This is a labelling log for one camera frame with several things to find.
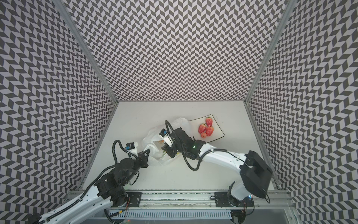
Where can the black mounting plate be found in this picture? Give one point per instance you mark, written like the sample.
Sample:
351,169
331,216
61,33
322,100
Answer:
222,199
134,199

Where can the dark red fake fruit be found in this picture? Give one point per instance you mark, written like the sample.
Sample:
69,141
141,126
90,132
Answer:
209,131

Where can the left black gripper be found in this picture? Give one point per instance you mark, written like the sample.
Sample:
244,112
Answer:
143,159

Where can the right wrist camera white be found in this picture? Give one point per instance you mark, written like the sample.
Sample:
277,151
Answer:
166,138

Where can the white square plate black rim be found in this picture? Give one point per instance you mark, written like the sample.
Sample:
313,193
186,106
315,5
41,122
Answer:
194,125

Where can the red yellow fake peach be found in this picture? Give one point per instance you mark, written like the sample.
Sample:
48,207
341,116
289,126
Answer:
209,121

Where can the white plastic bag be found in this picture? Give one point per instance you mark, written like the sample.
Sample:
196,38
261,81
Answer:
154,142

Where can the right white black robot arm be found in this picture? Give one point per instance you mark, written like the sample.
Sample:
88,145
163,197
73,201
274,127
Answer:
255,174

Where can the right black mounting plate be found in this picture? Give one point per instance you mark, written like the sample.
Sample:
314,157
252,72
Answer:
222,199

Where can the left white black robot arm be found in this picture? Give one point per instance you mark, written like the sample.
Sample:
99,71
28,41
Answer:
105,191

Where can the white vented strip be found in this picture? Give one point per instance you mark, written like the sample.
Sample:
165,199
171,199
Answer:
171,214

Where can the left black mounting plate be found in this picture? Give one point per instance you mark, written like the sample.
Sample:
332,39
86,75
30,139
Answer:
134,199

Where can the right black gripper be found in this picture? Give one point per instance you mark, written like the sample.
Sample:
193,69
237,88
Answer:
172,147

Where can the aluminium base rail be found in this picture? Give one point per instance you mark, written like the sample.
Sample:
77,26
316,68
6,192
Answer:
200,199

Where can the red fake strawberry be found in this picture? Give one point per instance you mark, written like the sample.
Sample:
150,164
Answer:
202,128

